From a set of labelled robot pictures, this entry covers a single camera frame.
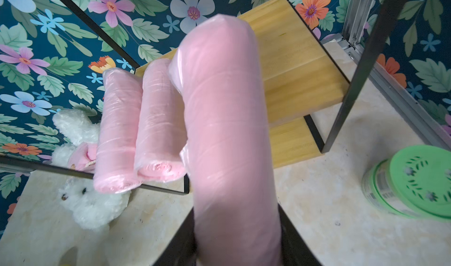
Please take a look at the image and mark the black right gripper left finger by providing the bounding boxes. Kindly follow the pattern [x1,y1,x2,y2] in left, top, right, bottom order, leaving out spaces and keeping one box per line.
[153,209,197,266]

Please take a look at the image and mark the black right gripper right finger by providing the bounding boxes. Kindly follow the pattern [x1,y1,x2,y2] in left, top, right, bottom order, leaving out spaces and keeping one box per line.
[278,204,322,266]

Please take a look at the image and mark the lower green lidded jar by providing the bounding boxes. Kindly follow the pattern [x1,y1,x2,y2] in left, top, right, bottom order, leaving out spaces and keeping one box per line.
[361,160,413,219]

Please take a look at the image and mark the green lidded jar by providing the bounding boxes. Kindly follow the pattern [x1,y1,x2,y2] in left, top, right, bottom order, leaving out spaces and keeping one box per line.
[361,160,413,219]
[375,145,451,221]

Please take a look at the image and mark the upper green lidded jar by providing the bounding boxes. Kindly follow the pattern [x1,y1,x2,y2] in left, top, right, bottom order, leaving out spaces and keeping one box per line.
[375,145,451,221]

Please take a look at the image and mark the white plush bunny pink shirt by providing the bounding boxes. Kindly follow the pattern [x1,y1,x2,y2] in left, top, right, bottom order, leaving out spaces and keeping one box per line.
[51,108,132,231]

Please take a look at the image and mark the wooden shelf black metal frame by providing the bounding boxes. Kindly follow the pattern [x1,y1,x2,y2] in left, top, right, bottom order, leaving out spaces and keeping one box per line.
[0,0,416,196]

